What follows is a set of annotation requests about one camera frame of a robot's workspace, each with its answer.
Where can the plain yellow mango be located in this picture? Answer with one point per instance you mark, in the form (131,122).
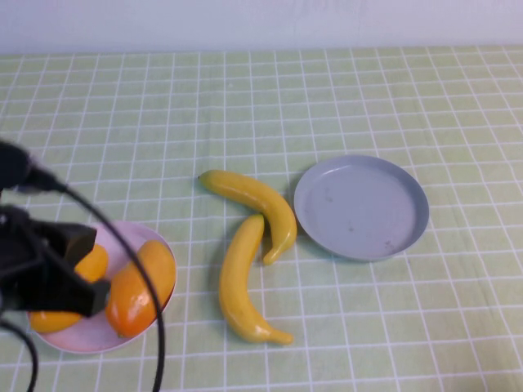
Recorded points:
(96,263)

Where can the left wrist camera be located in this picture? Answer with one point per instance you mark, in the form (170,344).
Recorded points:
(12,163)

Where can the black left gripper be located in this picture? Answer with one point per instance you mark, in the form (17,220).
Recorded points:
(20,265)

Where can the long yellow banana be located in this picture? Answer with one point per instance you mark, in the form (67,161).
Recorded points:
(239,286)

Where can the grey round plate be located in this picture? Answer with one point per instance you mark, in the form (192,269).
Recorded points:
(359,208)

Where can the orange tinged mango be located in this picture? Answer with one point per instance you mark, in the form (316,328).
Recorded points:
(126,302)

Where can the pink round plate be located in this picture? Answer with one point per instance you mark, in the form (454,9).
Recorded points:
(90,337)

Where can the short curved yellow banana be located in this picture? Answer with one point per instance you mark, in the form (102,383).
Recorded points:
(261,196)

